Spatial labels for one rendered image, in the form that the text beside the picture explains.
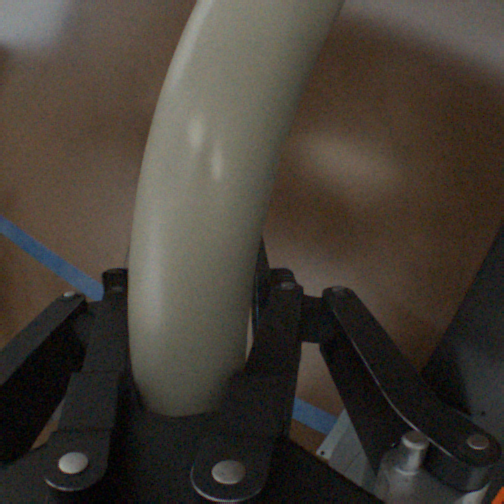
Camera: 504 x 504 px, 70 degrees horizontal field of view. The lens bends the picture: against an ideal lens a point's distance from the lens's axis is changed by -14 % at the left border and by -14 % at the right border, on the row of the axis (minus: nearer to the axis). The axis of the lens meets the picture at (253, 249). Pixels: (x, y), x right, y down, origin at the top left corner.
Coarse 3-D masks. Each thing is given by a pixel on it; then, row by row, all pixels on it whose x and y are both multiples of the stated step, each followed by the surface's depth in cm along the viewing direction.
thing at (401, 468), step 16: (416, 432) 7; (400, 448) 7; (416, 448) 7; (384, 464) 7; (400, 464) 7; (416, 464) 7; (384, 480) 7; (400, 480) 7; (416, 480) 7; (432, 480) 7; (384, 496) 7; (400, 496) 6; (416, 496) 6; (432, 496) 6; (448, 496) 6; (464, 496) 6; (480, 496) 6
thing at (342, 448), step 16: (464, 416) 125; (336, 432) 146; (352, 432) 129; (320, 448) 150; (336, 448) 142; (352, 448) 114; (336, 464) 123; (352, 464) 101; (368, 464) 89; (352, 480) 90; (368, 480) 83
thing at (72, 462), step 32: (96, 320) 13; (96, 352) 11; (128, 352) 11; (96, 384) 8; (128, 384) 10; (64, 416) 7; (96, 416) 7; (64, 448) 6; (96, 448) 6; (64, 480) 5; (96, 480) 5
